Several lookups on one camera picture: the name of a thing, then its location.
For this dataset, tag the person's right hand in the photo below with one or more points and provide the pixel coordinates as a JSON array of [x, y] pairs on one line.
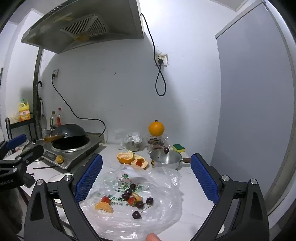
[[153, 237]]

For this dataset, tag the yellow green sponge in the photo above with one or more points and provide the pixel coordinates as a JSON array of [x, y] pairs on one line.
[[178, 148]]

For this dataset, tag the clear oil bottle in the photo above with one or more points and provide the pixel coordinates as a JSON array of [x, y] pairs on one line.
[[52, 120]]

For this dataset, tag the glass jar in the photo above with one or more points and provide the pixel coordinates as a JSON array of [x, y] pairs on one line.
[[157, 142]]

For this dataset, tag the half peeled orange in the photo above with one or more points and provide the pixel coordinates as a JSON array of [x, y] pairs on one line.
[[124, 157]]

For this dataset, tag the whole orange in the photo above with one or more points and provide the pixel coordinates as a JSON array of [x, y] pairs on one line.
[[156, 128]]

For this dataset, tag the range hood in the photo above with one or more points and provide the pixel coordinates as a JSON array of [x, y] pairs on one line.
[[92, 25]]

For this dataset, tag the grey vertical pipe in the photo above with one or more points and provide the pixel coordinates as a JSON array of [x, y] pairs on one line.
[[37, 76]]

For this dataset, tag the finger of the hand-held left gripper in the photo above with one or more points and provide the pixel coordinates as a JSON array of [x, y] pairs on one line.
[[32, 153], [16, 141]]

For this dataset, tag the white cabinet door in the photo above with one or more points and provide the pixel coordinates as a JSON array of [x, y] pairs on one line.
[[249, 92]]

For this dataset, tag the induction cooker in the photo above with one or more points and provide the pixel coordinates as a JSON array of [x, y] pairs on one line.
[[91, 143]]

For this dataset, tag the yellow detergent bottle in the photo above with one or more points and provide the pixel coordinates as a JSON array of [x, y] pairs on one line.
[[24, 112]]

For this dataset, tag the orange segment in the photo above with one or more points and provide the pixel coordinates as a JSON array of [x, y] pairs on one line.
[[137, 197], [104, 207]]

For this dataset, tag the plastic bag with cups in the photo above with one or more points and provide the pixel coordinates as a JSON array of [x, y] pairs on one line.
[[133, 141]]

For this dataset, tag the black umbrella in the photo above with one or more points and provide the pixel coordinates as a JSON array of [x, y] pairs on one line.
[[40, 104]]

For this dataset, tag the red capped bottle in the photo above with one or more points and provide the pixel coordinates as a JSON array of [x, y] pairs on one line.
[[59, 118]]

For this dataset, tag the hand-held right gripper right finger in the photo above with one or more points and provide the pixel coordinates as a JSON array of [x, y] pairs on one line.
[[204, 178]]

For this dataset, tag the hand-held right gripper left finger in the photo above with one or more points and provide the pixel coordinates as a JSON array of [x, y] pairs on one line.
[[89, 177]]

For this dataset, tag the black chopstick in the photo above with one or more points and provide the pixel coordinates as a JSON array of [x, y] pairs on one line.
[[42, 167]]

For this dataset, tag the red strawberry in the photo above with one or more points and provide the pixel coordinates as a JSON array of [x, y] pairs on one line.
[[105, 199], [138, 163], [131, 201]]

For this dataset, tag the white round plate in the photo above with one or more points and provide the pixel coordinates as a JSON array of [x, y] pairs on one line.
[[54, 178]]

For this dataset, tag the white wall outlet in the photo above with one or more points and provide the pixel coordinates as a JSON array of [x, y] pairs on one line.
[[55, 73], [161, 58]]

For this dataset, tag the black metal rack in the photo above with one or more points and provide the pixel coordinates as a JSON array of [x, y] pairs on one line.
[[22, 122]]

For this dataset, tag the orange peel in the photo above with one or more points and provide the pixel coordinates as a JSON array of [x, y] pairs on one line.
[[144, 163]]

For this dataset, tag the glass pot lid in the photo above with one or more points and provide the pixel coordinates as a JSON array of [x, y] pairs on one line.
[[34, 141]]

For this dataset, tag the clear printed plastic bag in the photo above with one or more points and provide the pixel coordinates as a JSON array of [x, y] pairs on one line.
[[152, 222]]

